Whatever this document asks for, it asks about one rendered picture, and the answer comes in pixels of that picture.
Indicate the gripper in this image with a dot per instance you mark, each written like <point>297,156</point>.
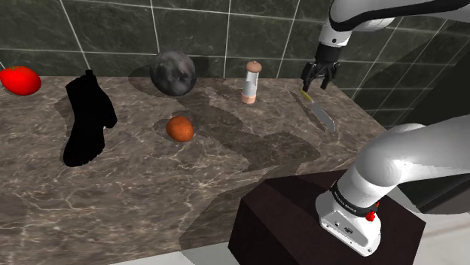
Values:
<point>326,55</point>

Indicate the brown egg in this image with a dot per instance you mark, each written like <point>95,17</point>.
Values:
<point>179,129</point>

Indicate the pink and white pepper mill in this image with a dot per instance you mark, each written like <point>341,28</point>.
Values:
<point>251,86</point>

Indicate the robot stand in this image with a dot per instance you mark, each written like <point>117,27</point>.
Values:
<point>279,224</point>

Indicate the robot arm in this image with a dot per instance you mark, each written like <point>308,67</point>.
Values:
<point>385,161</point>

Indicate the black boot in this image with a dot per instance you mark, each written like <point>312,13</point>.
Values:
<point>88,117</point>

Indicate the red tomato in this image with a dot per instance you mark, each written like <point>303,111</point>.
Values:
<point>19,80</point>

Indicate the dark grey sphere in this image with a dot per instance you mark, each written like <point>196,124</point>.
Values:
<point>172,73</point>

